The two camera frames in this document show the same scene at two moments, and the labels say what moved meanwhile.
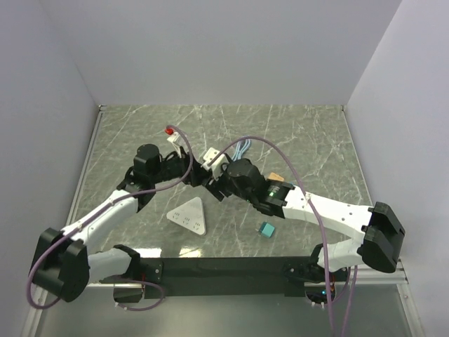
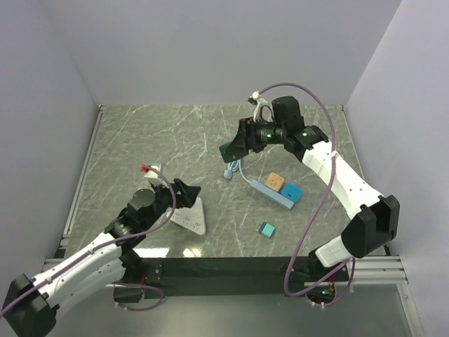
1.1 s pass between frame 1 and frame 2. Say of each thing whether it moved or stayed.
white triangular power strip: stayed
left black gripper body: moved
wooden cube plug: stayed
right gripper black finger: moved
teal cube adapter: stayed
